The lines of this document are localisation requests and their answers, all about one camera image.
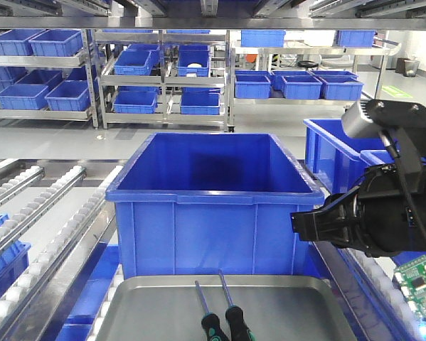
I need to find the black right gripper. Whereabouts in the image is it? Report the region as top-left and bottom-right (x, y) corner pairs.
(291, 163), (426, 256)

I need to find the green black screwdriver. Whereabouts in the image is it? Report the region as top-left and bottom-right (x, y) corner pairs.
(218, 270), (255, 341)
(194, 281), (230, 341)

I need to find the large grey metal tray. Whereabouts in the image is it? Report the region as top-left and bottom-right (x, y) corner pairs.
(95, 274), (358, 341)

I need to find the blue bin right rear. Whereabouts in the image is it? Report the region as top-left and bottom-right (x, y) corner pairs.
(304, 119), (384, 193)

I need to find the green circuit board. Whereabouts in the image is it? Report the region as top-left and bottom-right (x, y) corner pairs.
(394, 254), (426, 340)

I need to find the right steel shelf trolley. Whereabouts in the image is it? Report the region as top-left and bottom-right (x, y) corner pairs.
(225, 31), (401, 132)

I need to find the blue bin centre front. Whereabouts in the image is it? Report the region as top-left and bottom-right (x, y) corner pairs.
(105, 132), (324, 278)

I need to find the grey waste bin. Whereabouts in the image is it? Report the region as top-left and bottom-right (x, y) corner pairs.
(403, 59), (420, 77)

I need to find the middle steel shelf rack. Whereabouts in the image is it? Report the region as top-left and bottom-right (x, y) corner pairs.
(92, 29), (233, 131)

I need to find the steel shelf rack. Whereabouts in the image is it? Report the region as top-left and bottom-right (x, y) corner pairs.
(0, 28), (98, 127)
(92, 29), (233, 131)

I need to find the left steel shelf rack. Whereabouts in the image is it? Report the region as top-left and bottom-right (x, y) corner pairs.
(0, 28), (98, 127)

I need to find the blue bin lower left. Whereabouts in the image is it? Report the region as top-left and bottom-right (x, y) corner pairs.
(0, 213), (32, 303)

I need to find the right roller conveyor rail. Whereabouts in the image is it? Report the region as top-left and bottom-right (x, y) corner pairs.
(309, 242), (422, 340)

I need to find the roller conveyor rail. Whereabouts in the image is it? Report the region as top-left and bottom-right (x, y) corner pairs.
(309, 242), (422, 340)
(0, 166), (122, 340)

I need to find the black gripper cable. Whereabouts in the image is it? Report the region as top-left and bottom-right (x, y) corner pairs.
(378, 129), (426, 260)

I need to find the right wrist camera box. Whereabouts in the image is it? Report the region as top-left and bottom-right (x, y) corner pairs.
(341, 99), (426, 139)

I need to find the left roller conveyor rail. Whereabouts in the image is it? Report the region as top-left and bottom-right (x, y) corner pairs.
(0, 166), (122, 340)

